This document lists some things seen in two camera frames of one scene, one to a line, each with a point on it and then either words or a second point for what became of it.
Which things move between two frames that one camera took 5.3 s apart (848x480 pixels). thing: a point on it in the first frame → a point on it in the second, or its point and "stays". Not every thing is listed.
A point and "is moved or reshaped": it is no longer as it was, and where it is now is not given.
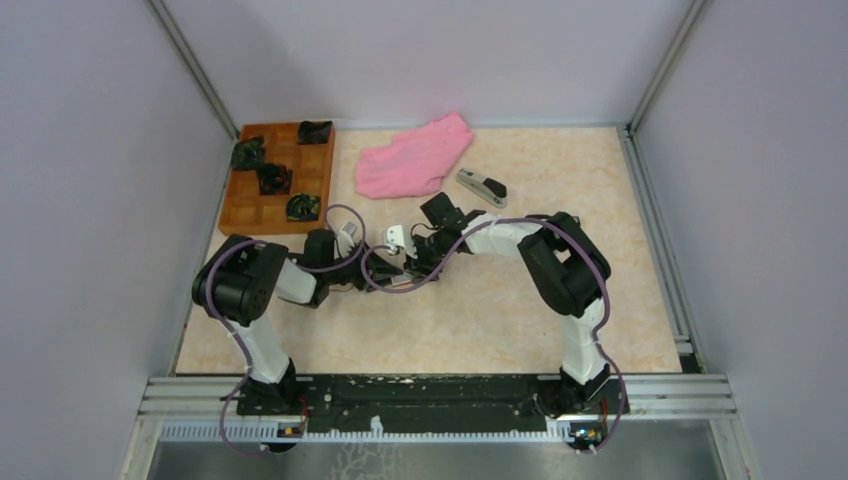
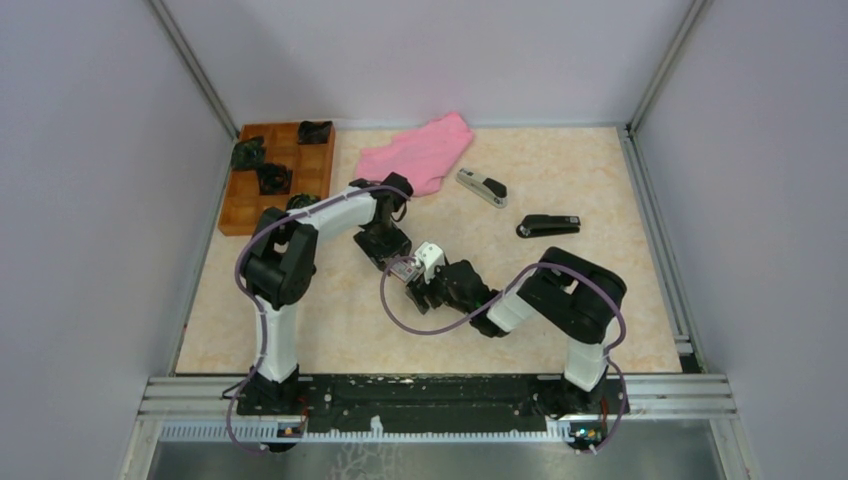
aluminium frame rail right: x=679 y=315 stays
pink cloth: x=415 y=161 stays
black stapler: x=441 y=212 is moved or reshaped
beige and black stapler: x=492 y=191 stays
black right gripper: x=416 y=266 → x=420 y=288
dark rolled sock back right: x=314 y=132 stays
